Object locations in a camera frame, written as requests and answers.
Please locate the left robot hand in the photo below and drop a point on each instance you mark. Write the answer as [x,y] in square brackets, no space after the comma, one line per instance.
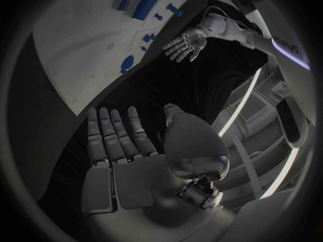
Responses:
[186,44]

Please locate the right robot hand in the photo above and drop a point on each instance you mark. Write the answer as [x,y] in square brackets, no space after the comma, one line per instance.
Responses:
[141,185]

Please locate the small blue peg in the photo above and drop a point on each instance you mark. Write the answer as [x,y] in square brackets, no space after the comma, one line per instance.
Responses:
[143,48]
[158,16]

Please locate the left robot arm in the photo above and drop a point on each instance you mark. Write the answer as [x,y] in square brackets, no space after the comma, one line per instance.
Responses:
[237,32]

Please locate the white task board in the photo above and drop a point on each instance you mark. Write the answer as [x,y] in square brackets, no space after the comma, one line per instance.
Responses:
[75,54]

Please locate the blue block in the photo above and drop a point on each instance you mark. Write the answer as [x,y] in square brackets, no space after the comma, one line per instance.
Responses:
[146,38]

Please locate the large blue cylinder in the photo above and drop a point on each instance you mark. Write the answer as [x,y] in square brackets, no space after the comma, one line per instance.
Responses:
[147,4]

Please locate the blue gear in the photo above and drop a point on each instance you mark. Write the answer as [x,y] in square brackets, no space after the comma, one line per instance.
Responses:
[127,62]

